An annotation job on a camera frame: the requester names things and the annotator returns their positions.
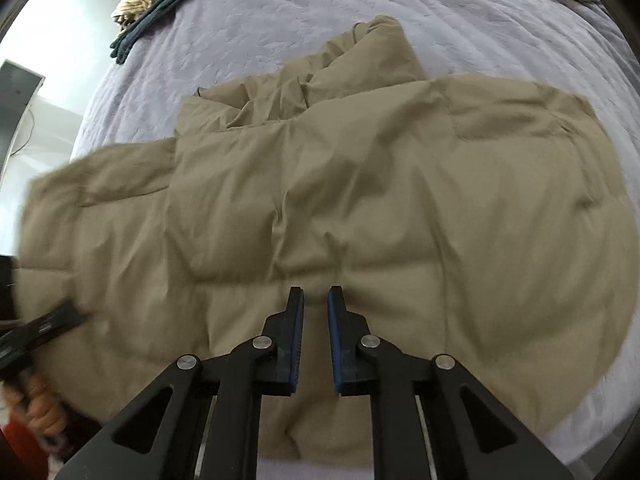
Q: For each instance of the dark teal garment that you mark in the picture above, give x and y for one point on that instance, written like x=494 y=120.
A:
x=127 y=37

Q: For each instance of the khaki puffer jacket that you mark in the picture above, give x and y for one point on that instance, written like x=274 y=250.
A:
x=472 y=215

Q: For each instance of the person's left hand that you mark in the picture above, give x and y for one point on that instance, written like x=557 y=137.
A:
x=43 y=414

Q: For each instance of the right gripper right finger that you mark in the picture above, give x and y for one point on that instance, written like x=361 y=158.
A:
x=431 y=418

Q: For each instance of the lavender plush bed blanket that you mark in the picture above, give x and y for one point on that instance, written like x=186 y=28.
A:
x=572 y=46

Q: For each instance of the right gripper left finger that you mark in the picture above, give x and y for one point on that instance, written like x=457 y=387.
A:
x=200 y=418

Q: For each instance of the wall-mounted television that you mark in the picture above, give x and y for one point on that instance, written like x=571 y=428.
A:
x=19 y=87

